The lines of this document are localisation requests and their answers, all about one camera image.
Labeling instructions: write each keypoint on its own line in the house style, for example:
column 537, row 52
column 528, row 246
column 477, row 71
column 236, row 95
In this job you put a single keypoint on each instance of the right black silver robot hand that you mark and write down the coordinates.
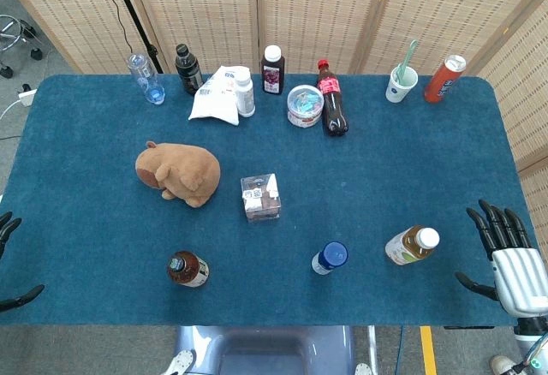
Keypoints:
column 520, row 276

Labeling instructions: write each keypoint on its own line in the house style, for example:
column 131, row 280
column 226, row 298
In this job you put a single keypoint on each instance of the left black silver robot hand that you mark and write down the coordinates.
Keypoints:
column 10, row 225

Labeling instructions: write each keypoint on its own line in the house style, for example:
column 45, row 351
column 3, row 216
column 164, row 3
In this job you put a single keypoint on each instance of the tea bottle white cap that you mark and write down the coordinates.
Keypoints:
column 409, row 246

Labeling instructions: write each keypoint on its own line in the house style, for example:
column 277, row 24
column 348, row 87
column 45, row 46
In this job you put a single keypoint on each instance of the brown capybara plush toy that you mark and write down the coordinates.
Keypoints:
column 184, row 171

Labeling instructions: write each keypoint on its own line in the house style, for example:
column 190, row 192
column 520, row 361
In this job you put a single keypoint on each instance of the brown tea bottle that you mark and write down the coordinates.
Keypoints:
column 188, row 270

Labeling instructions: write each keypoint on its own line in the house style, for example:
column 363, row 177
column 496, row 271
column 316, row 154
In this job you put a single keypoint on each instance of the white bottle blue cap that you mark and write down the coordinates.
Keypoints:
column 331, row 257

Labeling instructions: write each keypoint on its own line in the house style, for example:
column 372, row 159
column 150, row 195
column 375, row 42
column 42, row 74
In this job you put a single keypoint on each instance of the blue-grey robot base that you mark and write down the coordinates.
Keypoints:
column 265, row 351

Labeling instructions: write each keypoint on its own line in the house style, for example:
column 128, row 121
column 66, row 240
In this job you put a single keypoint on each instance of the red can bottle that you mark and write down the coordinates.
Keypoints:
column 443, row 81

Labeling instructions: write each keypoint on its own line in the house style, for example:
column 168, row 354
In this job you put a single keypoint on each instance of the dark drink bottle black label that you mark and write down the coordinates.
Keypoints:
column 188, row 71

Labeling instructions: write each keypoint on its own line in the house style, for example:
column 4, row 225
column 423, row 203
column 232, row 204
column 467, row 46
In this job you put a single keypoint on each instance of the clear box of brown capsules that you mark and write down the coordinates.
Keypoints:
column 261, row 201

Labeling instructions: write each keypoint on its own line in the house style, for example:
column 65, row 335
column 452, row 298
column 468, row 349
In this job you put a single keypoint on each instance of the white shoe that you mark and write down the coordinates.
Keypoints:
column 501, row 365

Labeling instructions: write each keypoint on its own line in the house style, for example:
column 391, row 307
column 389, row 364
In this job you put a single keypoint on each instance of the yellow floor tape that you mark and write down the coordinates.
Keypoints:
column 428, row 349

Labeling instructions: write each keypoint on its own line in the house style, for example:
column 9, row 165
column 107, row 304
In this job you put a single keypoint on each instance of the white power strip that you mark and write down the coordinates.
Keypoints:
column 26, row 97

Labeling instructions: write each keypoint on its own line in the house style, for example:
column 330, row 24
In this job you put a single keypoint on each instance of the metal table leg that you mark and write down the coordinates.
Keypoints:
column 372, row 349

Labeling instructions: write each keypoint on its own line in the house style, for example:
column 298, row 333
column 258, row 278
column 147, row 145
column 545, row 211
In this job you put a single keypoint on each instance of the blue table cloth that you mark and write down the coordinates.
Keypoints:
column 364, row 186

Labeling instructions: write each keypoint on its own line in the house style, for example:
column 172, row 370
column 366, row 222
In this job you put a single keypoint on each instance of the chrome office chair base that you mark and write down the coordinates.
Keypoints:
column 13, row 34

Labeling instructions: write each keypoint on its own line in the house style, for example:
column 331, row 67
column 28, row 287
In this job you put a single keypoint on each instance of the clear empty plastic bottle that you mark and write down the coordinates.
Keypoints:
column 143, row 73

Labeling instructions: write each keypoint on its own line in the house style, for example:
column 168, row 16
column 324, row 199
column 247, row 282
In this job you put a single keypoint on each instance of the white paper cup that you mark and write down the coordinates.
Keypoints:
column 398, row 90

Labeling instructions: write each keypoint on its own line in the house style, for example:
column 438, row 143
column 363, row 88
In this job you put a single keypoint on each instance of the white plastic bag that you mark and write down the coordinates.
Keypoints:
column 216, row 101

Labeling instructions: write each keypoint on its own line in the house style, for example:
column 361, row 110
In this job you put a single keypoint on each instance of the black tripod pole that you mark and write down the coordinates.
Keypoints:
column 137, row 19

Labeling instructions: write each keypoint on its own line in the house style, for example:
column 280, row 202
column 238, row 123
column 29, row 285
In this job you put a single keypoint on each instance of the light green toothbrush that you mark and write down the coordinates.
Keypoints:
column 409, row 56

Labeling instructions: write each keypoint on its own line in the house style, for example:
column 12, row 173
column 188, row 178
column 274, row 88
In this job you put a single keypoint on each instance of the cola bottle red cap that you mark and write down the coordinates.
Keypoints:
column 333, row 105

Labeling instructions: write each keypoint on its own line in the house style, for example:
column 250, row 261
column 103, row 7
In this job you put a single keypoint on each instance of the white pill bottle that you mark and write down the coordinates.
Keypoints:
column 245, row 94

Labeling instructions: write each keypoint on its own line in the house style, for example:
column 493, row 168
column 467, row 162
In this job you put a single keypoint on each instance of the clear tub of colourful clips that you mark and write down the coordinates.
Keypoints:
column 305, row 107

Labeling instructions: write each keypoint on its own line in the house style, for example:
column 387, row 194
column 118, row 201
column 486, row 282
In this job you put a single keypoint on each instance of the grape juice bottle white cap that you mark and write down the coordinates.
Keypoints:
column 273, row 75

